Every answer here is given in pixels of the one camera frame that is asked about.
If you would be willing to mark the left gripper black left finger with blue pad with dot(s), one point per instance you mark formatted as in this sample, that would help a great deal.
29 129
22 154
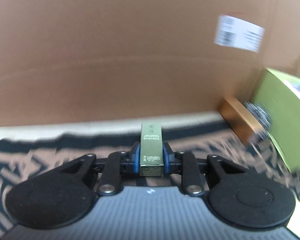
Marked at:
66 194

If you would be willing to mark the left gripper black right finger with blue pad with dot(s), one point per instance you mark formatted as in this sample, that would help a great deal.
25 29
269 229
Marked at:
236 195

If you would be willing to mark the silver gold slim box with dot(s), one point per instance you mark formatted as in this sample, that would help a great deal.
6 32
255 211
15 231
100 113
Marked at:
151 151

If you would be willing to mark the brown wooden box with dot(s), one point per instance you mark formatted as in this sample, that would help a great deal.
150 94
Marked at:
242 122

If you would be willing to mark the green cardboard storage box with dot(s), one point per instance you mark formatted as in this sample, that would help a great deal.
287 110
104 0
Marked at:
278 93

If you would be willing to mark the large brown cardboard box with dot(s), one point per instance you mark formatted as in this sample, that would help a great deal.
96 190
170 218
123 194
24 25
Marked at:
87 60

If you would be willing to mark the white shipping label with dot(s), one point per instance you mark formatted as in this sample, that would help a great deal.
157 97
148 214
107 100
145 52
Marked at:
236 33

